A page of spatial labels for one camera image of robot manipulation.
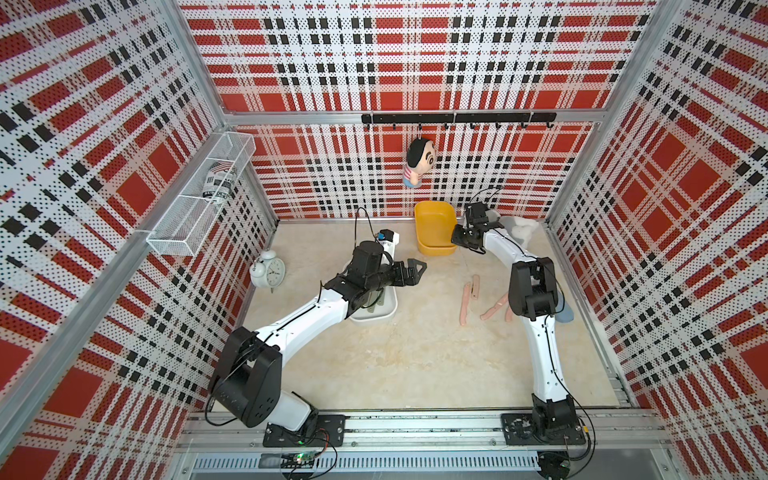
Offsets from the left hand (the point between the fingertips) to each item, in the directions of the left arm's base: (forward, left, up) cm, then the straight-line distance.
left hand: (417, 265), depth 82 cm
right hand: (+25, -17, -15) cm, 34 cm away
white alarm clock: (+7, +48, -12) cm, 50 cm away
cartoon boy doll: (+31, -2, +14) cm, 34 cm away
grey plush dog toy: (+22, -37, -10) cm, 45 cm away
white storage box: (-4, +12, -20) cm, 24 cm away
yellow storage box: (+38, -9, -22) cm, 45 cm away
